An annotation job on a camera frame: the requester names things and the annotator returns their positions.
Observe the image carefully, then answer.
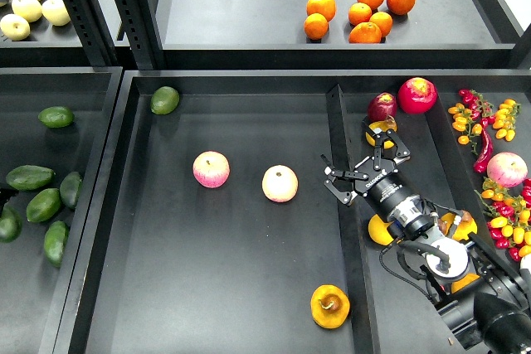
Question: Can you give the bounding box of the orange small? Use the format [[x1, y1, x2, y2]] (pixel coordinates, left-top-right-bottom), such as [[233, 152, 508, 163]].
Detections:
[[348, 2, 373, 26], [369, 12, 393, 38]]

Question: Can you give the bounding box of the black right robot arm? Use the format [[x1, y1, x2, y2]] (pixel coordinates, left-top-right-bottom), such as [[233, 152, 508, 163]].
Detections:
[[324, 124, 530, 353]]

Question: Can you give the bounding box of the black metal tray divider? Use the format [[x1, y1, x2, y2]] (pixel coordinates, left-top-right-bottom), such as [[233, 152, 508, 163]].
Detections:
[[326, 85, 381, 353]]

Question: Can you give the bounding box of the orange front bottom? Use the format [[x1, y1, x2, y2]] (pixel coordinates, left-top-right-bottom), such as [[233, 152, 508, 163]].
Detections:
[[348, 22, 382, 43]]

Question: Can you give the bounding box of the black tray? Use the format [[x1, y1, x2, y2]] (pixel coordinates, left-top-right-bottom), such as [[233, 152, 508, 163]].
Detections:
[[51, 68, 531, 354], [1, 67, 122, 353]]

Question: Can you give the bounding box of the orange right small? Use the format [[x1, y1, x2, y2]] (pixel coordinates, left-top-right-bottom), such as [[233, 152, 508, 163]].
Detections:
[[369, 12, 393, 38]]

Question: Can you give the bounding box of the green avocado left middle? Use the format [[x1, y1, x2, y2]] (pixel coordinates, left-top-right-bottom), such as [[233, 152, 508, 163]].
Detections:
[[26, 188, 62, 223]]

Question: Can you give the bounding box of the green avocado left bottom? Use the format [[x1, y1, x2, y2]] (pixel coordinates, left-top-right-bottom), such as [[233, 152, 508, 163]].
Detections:
[[43, 221, 70, 268]]

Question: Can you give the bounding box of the black centre tray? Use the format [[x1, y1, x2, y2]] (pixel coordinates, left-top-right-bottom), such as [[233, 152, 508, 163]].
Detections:
[[51, 68, 531, 354]]

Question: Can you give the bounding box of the bright red apple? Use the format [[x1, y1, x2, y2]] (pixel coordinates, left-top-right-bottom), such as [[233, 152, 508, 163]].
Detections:
[[397, 77, 438, 114]]

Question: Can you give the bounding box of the dark red apple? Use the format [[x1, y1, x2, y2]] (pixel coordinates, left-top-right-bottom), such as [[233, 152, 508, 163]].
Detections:
[[367, 92, 397, 122]]

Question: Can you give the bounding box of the black left tray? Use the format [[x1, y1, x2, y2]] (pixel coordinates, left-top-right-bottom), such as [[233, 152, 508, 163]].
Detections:
[[1, 67, 122, 353]]

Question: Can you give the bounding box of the black shelf upright post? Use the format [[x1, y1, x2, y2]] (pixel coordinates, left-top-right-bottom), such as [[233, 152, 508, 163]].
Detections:
[[115, 0, 166, 70]]

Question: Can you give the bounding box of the yellow pear with brown stem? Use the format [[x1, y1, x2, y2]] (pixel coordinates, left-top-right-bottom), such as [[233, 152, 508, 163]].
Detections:
[[438, 211, 478, 241]]

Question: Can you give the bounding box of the pink apple right tray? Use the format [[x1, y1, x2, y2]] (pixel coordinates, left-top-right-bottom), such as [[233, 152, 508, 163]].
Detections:
[[486, 152, 528, 188]]

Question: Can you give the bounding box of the green avocado left tray top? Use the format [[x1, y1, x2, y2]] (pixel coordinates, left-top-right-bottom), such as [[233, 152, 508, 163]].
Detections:
[[38, 106, 75, 129]]

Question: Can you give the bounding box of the cherry tomato bunch top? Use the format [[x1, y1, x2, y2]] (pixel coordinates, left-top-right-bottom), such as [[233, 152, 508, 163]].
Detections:
[[447, 89, 521, 156]]

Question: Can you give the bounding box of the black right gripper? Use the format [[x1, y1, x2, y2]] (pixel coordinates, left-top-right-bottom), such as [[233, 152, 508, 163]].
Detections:
[[320, 119, 422, 225]]

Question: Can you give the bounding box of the pale yellow pear front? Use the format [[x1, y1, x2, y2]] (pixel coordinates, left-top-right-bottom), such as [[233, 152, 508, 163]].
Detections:
[[1, 13, 31, 41]]

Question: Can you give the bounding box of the orange centre small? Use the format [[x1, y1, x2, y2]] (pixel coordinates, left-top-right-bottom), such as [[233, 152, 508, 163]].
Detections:
[[348, 2, 373, 26]]

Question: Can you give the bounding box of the pale pink apple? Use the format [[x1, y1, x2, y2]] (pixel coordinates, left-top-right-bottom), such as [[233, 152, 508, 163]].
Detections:
[[261, 165, 299, 203]]

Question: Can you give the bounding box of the cherry tomato bunch bottom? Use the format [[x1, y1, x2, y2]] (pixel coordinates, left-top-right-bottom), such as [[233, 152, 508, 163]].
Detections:
[[475, 177, 530, 263]]

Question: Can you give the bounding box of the cherry tomato bunch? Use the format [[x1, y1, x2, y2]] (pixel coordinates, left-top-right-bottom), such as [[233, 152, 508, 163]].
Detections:
[[447, 89, 521, 156], [475, 177, 530, 263]]

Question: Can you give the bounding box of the green avocado tray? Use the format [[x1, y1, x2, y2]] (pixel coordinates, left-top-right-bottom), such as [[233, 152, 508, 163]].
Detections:
[[38, 106, 75, 129], [150, 86, 180, 115]]

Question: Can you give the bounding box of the red chili pepper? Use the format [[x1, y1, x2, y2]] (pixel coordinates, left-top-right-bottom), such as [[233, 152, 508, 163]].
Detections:
[[473, 130, 493, 173]]

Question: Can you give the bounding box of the black upper shelf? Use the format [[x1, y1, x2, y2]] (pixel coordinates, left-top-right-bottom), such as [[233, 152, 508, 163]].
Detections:
[[0, 0, 531, 70]]

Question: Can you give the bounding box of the pink red apple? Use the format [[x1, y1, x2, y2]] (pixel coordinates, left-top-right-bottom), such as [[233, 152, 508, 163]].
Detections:
[[192, 151, 230, 188]]

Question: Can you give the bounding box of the dark green avocado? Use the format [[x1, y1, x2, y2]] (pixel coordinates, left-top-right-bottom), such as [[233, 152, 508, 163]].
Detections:
[[59, 172, 83, 210], [6, 165, 56, 191], [0, 204, 22, 243]]

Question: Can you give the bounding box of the yellow pear lower right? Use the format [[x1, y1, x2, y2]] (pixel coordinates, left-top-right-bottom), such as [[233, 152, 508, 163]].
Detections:
[[451, 273, 480, 293]]

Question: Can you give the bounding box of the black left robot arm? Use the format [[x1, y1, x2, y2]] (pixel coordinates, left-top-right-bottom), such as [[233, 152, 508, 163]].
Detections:
[[0, 187, 18, 209]]

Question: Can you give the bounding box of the orange far left top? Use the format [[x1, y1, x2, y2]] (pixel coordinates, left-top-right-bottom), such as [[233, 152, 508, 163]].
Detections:
[[306, 0, 337, 22]]

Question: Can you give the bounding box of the orange far left bottom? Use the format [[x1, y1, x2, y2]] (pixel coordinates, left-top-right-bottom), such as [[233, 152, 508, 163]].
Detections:
[[304, 13, 329, 41]]

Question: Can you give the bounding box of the yellow pear under gripper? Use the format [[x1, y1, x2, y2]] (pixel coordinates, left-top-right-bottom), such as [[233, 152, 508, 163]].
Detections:
[[365, 116, 397, 147]]

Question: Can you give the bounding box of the dark green avocado upright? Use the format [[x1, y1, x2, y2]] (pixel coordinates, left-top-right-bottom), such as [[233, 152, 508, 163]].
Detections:
[[59, 172, 83, 210]]

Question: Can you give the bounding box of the pale yellow pear right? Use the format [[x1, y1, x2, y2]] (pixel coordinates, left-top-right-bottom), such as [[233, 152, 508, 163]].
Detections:
[[41, 0, 71, 27]]

